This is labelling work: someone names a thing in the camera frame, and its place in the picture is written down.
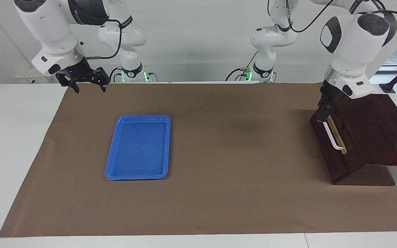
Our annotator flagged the dark brown wooden cabinet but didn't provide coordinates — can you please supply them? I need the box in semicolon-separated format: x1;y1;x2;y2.
310;94;397;186

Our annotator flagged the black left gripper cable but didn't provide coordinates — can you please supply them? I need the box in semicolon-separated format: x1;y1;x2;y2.
284;0;397;33

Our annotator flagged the blue plastic tray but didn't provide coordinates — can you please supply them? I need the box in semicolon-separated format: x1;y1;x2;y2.
104;115;171;181

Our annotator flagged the white yellow labelled strip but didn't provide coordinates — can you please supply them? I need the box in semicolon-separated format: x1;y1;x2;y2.
15;74;55;84

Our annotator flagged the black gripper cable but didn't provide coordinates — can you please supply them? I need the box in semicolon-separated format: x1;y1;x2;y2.
83;19;122;61
284;0;397;33

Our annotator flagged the brown paper table mat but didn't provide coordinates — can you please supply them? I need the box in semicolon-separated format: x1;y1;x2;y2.
0;82;397;238

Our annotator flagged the white drawer handle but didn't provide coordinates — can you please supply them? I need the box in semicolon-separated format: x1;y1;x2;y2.
323;115;345;152

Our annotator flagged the wooden drawer with dark front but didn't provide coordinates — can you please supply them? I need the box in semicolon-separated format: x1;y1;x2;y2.
310;99;367;185

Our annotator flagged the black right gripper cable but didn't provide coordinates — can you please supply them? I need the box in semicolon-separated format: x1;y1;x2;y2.
83;19;122;61

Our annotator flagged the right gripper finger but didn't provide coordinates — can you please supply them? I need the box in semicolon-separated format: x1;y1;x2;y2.
56;74;81;94
93;68;110;93

